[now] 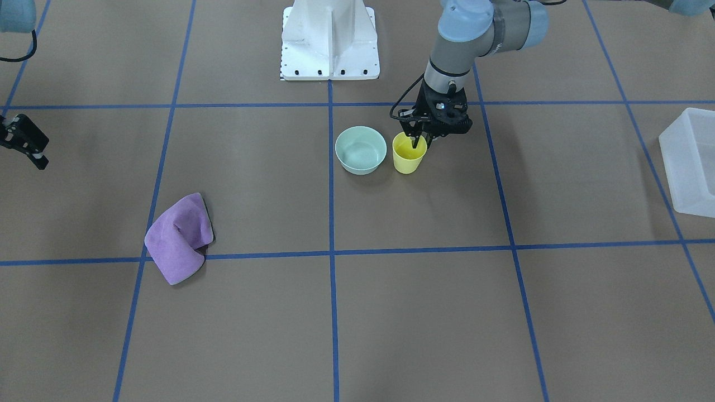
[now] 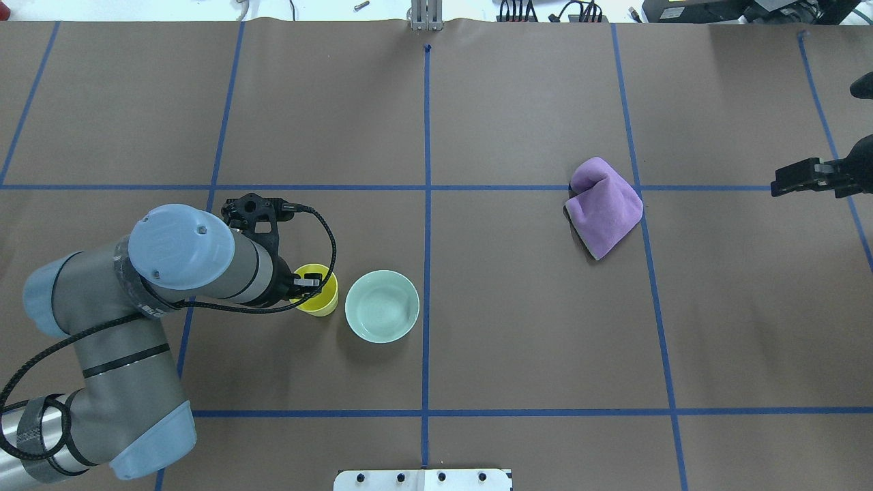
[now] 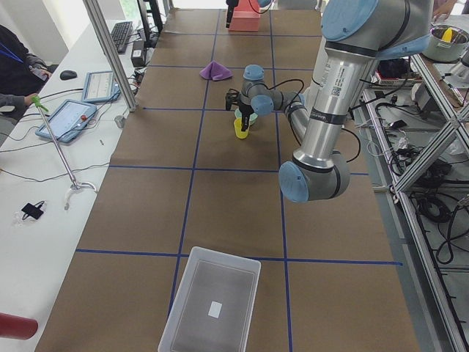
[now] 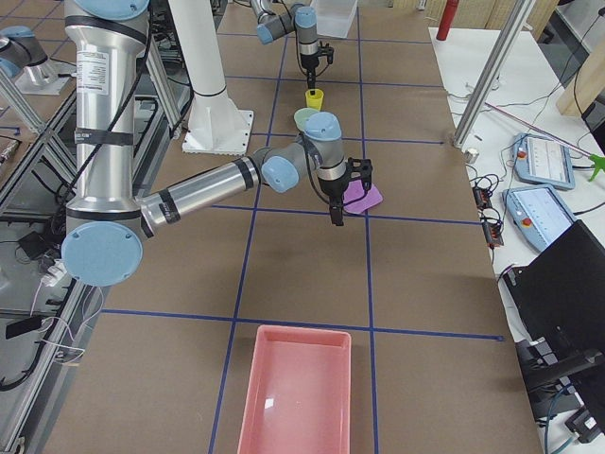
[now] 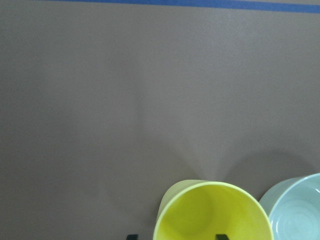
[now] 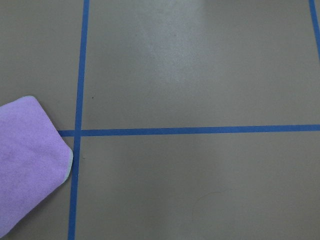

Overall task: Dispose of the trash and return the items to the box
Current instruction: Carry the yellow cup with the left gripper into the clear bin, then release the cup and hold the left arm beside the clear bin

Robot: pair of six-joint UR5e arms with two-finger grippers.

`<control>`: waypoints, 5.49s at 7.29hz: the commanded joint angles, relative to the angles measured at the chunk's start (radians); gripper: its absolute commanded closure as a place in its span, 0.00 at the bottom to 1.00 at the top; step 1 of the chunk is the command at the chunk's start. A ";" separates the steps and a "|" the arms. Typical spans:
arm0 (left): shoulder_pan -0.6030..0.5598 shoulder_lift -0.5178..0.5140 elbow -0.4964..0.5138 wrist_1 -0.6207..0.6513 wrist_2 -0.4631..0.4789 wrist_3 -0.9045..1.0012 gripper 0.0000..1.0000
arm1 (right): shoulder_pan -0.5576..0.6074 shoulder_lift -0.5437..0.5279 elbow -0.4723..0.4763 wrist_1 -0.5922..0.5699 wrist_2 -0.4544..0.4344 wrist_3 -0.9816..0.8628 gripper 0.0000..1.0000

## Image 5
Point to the yellow plastic cup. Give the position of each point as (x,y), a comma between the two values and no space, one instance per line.
(195,209)

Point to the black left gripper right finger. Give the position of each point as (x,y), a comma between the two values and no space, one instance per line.
(221,237)

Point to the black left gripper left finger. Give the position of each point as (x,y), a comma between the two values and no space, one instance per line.
(132,237)

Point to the light green ceramic bowl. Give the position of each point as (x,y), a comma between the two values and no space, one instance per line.
(293,208)

